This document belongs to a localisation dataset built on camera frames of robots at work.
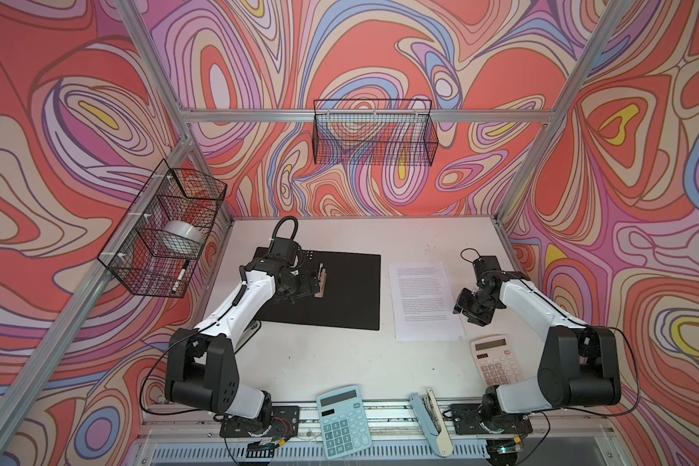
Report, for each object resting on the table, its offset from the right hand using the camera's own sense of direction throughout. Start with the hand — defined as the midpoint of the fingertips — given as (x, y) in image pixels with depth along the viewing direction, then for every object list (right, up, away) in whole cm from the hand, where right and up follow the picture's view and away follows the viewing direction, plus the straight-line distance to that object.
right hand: (462, 319), depth 87 cm
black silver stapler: (-67, -5, +1) cm, 67 cm away
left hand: (-47, +10, 0) cm, 48 cm away
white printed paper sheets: (-10, +3, +8) cm, 13 cm away
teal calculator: (-36, -22, -15) cm, 45 cm away
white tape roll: (-77, +27, -14) cm, 83 cm away
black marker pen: (-77, +15, -15) cm, 80 cm away
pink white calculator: (+8, -10, -5) cm, 14 cm away
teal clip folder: (-34, +5, +8) cm, 35 cm away
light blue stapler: (-14, -21, -17) cm, 30 cm away
